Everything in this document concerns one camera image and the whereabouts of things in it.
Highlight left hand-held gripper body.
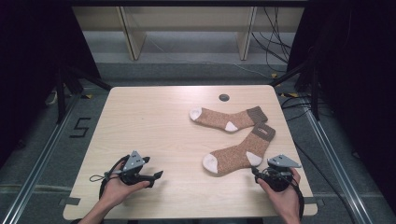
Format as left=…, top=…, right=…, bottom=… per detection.
left=120, top=150, right=148, bottom=187

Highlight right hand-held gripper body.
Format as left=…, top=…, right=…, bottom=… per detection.
left=262, top=154, right=303, bottom=192

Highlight brown sock with cuff label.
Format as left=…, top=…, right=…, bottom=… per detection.
left=202, top=122, right=276, bottom=177

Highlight brown sock with plain cuff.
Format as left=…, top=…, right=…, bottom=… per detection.
left=189, top=105, right=269, bottom=133

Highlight person's right hand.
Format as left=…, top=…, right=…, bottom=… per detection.
left=257, top=168, right=302, bottom=217

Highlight person's left hand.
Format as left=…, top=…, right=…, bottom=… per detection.
left=99, top=169, right=151, bottom=207

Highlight grey tape strip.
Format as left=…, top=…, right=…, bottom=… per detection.
left=58, top=196, right=81, bottom=207
left=302, top=196, right=325, bottom=206

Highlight black metal stand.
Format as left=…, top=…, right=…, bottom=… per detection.
left=269, top=46, right=322, bottom=121
left=55, top=65, right=114, bottom=124

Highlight light wooden shelf unit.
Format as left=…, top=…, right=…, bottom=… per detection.
left=72, top=6, right=305, bottom=62

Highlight dark curtain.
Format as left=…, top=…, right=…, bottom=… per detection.
left=287, top=0, right=396, bottom=216
left=0, top=0, right=102, bottom=164

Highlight thin black wrist strap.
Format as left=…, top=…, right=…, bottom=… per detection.
left=89, top=174, right=108, bottom=184

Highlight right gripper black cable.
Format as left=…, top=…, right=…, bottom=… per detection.
left=290, top=176, right=306, bottom=221

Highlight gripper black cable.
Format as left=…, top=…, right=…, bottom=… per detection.
left=290, top=176, right=306, bottom=221
left=98, top=154, right=131, bottom=200

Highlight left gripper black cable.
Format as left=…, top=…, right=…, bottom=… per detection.
left=98, top=154, right=131, bottom=200

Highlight long black floor cable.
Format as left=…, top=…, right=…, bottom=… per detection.
left=292, top=139, right=357, bottom=224

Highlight aluminium floor rail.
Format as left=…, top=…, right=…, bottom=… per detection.
left=0, top=92, right=82, bottom=224
left=302, top=98, right=374, bottom=224

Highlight black floor cables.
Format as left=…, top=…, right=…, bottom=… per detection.
left=279, top=93, right=313, bottom=123

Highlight bundle of black hanging cables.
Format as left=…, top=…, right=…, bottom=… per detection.
left=250, top=7, right=292, bottom=75

